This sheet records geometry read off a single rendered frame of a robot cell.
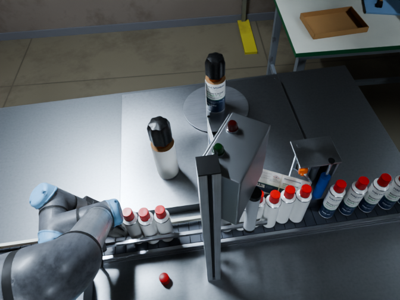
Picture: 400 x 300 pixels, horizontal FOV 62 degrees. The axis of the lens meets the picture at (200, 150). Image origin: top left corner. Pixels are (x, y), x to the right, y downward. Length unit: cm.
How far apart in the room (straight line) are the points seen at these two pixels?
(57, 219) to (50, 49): 307
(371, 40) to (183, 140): 135
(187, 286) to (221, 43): 270
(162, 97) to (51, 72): 204
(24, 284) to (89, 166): 105
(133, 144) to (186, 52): 206
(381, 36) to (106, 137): 171
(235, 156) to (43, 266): 39
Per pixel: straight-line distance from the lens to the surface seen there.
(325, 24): 237
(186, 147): 145
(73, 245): 60
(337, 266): 133
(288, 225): 129
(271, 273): 126
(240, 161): 68
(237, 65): 326
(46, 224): 97
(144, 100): 169
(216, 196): 70
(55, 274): 56
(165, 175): 134
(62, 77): 347
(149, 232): 116
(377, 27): 245
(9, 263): 58
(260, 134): 72
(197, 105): 160
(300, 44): 217
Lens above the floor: 202
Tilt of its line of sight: 52 degrees down
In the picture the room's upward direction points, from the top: 4 degrees counter-clockwise
